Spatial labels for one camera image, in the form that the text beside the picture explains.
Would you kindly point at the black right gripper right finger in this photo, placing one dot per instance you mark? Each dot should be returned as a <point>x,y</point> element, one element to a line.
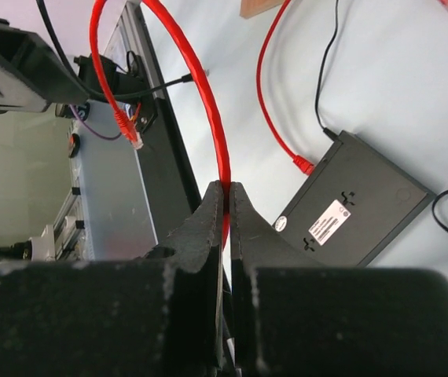
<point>296,317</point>

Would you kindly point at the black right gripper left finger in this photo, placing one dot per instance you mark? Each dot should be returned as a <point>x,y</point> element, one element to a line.
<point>160,315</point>

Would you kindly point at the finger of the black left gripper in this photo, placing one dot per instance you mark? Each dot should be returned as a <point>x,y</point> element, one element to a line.
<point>31,76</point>

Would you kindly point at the small black network switch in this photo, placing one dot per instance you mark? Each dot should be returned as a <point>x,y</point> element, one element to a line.
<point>354,203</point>

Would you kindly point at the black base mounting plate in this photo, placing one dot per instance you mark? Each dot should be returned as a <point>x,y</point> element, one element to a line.
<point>132,199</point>

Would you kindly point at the bamboo wooden board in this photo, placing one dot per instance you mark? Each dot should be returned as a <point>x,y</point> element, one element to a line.
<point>251,8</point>

